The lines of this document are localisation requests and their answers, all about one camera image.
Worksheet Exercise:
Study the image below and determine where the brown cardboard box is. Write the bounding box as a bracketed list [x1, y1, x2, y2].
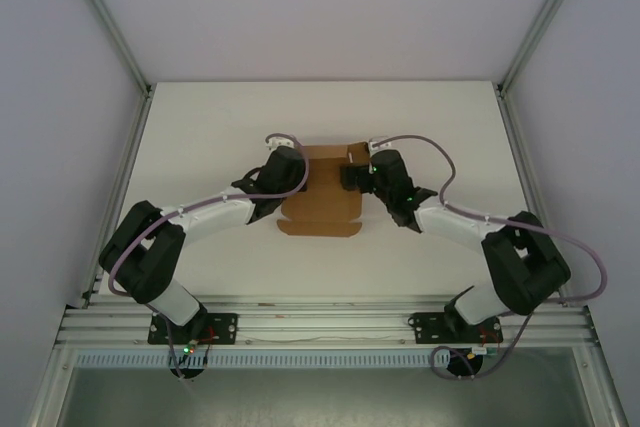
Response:
[277, 143, 372, 239]

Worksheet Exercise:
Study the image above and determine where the grey metal sheet panel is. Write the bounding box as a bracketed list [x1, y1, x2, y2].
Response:
[59, 365, 596, 427]

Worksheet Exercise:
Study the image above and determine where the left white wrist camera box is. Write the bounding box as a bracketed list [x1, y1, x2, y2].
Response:
[263, 132, 297, 151]

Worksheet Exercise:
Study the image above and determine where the aluminium table side rail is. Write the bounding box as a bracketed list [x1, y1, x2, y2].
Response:
[494, 86, 574, 306]
[79, 89, 154, 308]

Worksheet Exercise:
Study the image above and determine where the aluminium mounting rail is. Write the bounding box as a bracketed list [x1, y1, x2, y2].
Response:
[55, 295, 599, 349]

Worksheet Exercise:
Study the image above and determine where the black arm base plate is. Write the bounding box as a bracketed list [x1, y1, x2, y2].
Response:
[406, 311, 503, 346]
[147, 312, 239, 346]

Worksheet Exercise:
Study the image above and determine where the grey slotted cable duct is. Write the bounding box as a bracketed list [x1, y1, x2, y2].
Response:
[74, 351, 451, 369]

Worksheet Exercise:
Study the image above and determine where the black round cable grommet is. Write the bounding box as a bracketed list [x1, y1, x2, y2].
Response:
[169, 365, 204, 381]
[446, 350, 486, 380]

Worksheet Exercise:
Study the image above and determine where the aluminium frame post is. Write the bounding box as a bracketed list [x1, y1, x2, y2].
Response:
[497, 0, 596, 94]
[62, 0, 153, 94]

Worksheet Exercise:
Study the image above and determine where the aluminium lower frame leg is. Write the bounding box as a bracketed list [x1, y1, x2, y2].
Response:
[584, 346, 629, 427]
[27, 344, 71, 427]

